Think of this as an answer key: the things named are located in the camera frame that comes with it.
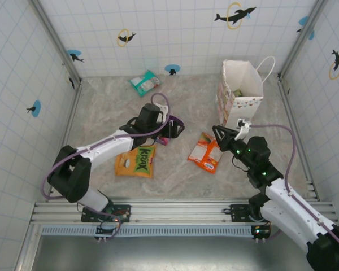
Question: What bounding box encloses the aluminium corner post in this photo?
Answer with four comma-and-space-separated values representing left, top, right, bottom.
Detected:
28, 0, 82, 85
279, 0, 328, 80

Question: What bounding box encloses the teal snack packet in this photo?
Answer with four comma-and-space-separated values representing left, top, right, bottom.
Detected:
129, 70, 161, 98

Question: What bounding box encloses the orange Krax chips packet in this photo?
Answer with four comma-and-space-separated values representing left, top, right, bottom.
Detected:
115, 145, 157, 178

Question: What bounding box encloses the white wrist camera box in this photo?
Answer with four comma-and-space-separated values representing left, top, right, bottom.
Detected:
153, 103, 170, 123
236, 118, 253, 141

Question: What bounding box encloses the upright dolphin ring wall sticker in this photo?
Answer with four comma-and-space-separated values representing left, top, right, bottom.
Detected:
328, 49, 339, 80

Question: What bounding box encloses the large dolphin ring wall sticker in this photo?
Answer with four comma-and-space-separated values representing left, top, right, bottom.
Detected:
214, 2, 257, 30

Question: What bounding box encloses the patterned white paper bag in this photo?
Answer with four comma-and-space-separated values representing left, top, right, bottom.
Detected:
216, 55, 276, 133

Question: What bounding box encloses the orange and white snack packet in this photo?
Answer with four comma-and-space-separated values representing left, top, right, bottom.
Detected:
187, 132, 224, 174

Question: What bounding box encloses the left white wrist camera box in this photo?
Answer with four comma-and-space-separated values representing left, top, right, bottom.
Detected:
153, 103, 170, 123

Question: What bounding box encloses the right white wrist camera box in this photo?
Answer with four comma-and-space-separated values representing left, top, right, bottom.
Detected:
236, 118, 253, 141

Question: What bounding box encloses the aluminium mounting rail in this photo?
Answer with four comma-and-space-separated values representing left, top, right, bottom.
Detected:
31, 197, 338, 225

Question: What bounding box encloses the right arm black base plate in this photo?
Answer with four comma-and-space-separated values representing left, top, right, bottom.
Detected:
230, 203, 272, 223

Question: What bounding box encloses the small dolphin ring wall sticker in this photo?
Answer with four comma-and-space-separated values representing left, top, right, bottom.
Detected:
117, 28, 137, 47

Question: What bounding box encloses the white slotted cable duct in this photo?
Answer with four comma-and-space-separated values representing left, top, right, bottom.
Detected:
41, 225, 269, 237

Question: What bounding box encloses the dolphin sticker behind post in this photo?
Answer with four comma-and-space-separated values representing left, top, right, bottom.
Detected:
64, 70, 76, 90

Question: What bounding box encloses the purple snack packet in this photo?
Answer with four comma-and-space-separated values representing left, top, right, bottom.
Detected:
154, 114, 185, 147

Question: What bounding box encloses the blue circle dolphin sticker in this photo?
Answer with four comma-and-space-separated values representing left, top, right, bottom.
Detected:
164, 64, 181, 76
67, 49, 85, 63
26, 100, 42, 117
296, 16, 316, 40

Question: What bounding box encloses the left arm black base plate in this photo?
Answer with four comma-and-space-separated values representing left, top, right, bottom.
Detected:
81, 203, 132, 223

